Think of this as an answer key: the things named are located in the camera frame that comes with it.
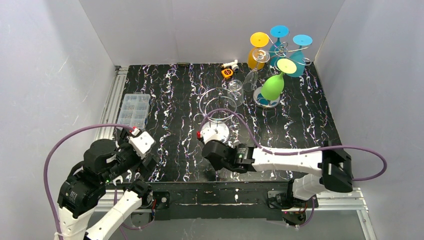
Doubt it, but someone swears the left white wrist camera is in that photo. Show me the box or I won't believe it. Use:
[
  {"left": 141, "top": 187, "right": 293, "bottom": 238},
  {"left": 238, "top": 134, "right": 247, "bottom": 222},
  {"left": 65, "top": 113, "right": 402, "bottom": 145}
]
[{"left": 128, "top": 126, "right": 156, "bottom": 159}]

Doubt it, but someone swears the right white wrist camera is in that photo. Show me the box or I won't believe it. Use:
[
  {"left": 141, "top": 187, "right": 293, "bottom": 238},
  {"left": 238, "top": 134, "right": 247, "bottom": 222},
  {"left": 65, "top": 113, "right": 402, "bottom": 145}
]
[{"left": 196, "top": 127, "right": 228, "bottom": 145}]

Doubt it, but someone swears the silver open-end wrench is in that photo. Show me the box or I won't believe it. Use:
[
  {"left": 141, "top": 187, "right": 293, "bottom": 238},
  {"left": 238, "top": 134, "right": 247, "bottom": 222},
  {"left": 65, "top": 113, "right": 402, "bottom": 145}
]
[{"left": 112, "top": 175, "right": 124, "bottom": 186}]

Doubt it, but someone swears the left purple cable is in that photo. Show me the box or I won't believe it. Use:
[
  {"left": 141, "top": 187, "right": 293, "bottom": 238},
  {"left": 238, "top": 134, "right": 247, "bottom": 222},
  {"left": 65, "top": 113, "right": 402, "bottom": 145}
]
[{"left": 43, "top": 123, "right": 150, "bottom": 240}]

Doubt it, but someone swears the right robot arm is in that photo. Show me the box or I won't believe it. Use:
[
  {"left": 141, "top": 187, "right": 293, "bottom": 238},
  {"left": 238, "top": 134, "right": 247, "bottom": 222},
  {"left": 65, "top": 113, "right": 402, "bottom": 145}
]
[{"left": 201, "top": 140, "right": 353, "bottom": 204}]

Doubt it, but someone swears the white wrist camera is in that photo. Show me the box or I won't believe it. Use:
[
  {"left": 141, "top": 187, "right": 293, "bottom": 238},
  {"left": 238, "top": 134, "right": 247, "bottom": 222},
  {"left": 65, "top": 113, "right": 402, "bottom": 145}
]
[
  {"left": 128, "top": 126, "right": 156, "bottom": 159},
  {"left": 196, "top": 127, "right": 228, "bottom": 145}
]

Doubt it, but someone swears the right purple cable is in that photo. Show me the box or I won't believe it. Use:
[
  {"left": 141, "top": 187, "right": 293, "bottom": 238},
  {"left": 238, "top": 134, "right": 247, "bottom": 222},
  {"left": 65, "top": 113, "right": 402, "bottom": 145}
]
[{"left": 200, "top": 108, "right": 388, "bottom": 229}]

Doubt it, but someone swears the green plastic wine glass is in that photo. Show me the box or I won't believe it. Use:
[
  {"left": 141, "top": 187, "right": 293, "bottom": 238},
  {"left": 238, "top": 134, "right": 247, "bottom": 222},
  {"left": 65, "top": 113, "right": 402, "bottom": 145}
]
[{"left": 261, "top": 58, "right": 297, "bottom": 101}]

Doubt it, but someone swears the tall clear champagne flute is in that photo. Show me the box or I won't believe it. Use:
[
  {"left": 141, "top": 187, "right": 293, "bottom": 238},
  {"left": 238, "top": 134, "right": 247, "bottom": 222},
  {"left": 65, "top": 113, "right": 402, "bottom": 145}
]
[{"left": 243, "top": 69, "right": 259, "bottom": 92}]

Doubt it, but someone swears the clear stemless glass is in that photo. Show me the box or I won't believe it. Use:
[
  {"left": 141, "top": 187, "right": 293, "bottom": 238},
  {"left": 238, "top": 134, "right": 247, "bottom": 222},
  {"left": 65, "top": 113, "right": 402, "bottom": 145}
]
[{"left": 227, "top": 79, "right": 244, "bottom": 108}]

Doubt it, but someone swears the yellow tape measure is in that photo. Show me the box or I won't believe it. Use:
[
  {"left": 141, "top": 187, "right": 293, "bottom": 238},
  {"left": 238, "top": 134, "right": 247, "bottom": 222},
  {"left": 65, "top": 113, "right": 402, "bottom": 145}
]
[{"left": 221, "top": 68, "right": 234, "bottom": 79}]

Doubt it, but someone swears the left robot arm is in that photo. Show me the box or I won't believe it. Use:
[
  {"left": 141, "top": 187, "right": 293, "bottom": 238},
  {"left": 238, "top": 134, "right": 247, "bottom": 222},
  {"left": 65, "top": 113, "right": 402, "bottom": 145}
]
[{"left": 54, "top": 139, "right": 158, "bottom": 240}]

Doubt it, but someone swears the orange plastic wine glass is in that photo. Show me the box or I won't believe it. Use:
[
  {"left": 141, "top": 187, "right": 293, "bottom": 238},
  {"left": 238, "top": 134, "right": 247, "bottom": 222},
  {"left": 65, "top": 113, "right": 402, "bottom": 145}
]
[{"left": 247, "top": 32, "right": 270, "bottom": 70}]

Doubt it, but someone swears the clear plastic screw box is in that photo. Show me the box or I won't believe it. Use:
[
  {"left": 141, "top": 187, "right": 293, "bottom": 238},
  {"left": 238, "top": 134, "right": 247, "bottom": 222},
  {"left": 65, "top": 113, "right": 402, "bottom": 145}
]
[{"left": 116, "top": 93, "right": 151, "bottom": 130}]

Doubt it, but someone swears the purple cable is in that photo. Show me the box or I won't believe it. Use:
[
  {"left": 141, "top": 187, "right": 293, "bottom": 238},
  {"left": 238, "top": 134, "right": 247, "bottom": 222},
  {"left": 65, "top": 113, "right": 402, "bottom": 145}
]
[
  {"left": 200, "top": 108, "right": 388, "bottom": 229},
  {"left": 43, "top": 123, "right": 150, "bottom": 240}
]

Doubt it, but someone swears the chrome glass rack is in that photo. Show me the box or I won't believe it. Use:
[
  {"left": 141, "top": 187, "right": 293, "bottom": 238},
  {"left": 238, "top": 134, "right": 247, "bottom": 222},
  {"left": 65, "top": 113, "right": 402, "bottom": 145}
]
[
  {"left": 249, "top": 25, "right": 313, "bottom": 109},
  {"left": 198, "top": 87, "right": 238, "bottom": 143}
]

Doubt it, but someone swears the blue plastic wine glass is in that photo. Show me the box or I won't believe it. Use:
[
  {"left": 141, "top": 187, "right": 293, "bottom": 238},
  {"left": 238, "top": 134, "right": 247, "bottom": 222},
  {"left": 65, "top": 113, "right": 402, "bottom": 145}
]
[
  {"left": 269, "top": 25, "right": 290, "bottom": 67},
  {"left": 287, "top": 34, "right": 313, "bottom": 78}
]

